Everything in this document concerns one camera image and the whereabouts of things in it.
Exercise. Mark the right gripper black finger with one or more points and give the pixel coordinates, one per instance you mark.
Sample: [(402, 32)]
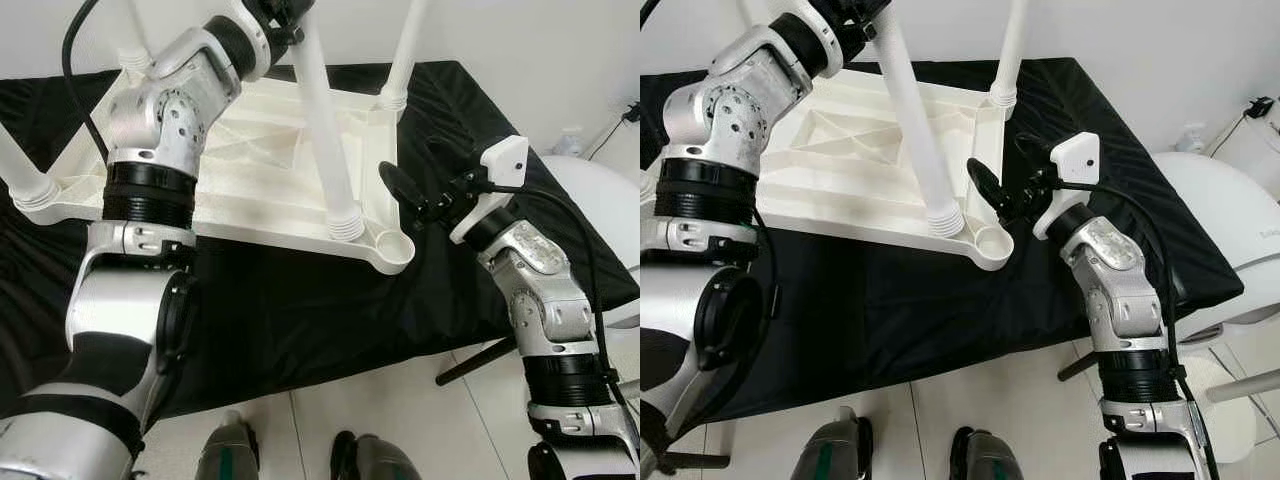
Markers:
[(445, 158), (400, 190), (1032, 152), (986, 187)]

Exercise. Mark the white plastic table top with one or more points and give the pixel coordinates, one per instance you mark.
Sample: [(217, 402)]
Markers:
[(260, 190), (850, 190)]

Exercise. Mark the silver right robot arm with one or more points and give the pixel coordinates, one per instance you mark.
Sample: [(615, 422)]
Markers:
[(545, 290), (1120, 280)]

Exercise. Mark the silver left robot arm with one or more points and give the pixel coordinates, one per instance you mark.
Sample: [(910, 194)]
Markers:
[(160, 110), (730, 110)]

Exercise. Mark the white dome-shaped appliance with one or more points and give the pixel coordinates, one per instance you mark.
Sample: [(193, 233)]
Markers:
[(600, 210), (1225, 220)]

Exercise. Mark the black table cloth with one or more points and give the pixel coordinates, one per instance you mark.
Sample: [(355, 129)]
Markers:
[(900, 320), (300, 320)]

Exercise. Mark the white box appliance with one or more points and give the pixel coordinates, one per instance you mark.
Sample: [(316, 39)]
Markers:
[(1255, 145)]

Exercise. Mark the grey robot right foot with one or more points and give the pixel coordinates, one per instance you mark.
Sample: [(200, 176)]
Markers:
[(990, 458), (378, 460)]

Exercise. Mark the grey robot foot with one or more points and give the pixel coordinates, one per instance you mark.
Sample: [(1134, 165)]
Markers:
[(228, 452), (838, 448), (378, 460), (990, 458)]

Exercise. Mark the grey metal rod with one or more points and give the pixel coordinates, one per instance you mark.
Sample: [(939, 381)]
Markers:
[(1245, 387)]

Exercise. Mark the white round base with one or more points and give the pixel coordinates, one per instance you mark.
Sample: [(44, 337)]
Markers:
[(1232, 410)]

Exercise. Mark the grey robot left foot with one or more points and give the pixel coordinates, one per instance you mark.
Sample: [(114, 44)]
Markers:
[(228, 452), (838, 448)]

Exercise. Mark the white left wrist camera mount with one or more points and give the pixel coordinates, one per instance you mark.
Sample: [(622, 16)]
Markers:
[(822, 35), (250, 40)]

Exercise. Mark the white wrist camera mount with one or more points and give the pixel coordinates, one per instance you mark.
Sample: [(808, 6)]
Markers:
[(500, 170), (822, 35), (250, 40), (1072, 165)]

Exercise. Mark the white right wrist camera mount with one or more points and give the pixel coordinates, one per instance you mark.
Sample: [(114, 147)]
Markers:
[(1072, 165), (500, 170)]

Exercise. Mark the small white wall device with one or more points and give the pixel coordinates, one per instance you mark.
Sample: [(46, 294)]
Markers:
[(1192, 138), (570, 140)]

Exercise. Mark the black table frame bar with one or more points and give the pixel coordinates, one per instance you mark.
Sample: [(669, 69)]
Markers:
[(475, 363), (1078, 365), (692, 461)]

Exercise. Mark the black wall plug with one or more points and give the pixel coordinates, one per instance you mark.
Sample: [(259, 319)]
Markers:
[(1262, 105)]

